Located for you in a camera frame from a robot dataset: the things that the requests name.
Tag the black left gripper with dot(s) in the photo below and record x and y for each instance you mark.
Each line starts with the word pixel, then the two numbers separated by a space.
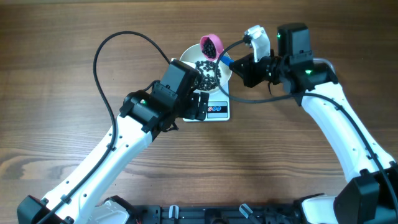
pixel 197 106

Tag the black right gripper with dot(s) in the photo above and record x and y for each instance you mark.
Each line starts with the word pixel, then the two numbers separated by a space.
pixel 250 71

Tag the pink scoop with blue handle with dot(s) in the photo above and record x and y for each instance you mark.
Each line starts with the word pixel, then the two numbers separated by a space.
pixel 211 47

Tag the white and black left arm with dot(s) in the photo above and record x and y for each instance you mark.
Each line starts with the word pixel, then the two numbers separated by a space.
pixel 142 117

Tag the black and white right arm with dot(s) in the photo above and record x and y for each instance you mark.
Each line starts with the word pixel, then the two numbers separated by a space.
pixel 370 194

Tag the white digital kitchen scale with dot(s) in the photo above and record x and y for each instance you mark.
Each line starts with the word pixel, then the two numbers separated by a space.
pixel 218 106

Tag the white bowl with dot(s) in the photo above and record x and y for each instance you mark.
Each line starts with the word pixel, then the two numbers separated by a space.
pixel 193 54

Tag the black beans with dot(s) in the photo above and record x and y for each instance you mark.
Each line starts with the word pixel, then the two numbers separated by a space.
pixel 209 75

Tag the clear plastic container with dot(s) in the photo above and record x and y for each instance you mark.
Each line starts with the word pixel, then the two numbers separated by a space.
pixel 323 60

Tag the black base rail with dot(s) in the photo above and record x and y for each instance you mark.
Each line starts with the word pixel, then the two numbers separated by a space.
pixel 174 214

